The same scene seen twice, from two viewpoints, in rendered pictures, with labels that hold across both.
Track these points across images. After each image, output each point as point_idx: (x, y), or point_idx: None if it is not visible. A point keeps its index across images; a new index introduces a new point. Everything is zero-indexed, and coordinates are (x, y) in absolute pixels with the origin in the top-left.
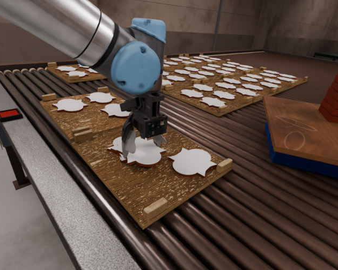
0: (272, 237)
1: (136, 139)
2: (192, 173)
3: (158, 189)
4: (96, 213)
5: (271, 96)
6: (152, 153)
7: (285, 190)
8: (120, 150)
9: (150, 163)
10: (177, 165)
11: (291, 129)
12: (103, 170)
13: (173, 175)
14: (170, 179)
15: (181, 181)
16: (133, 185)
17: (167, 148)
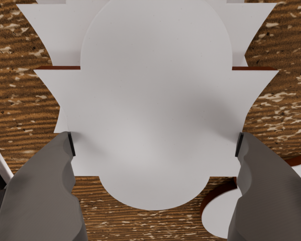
0: None
1: (187, 22)
2: (227, 238)
3: (125, 224)
4: None
5: None
6: (179, 170)
7: None
8: (57, 90)
9: (140, 205)
10: (222, 206)
11: None
12: None
13: (186, 212)
14: (171, 215)
15: (188, 228)
16: (75, 195)
17: (289, 107)
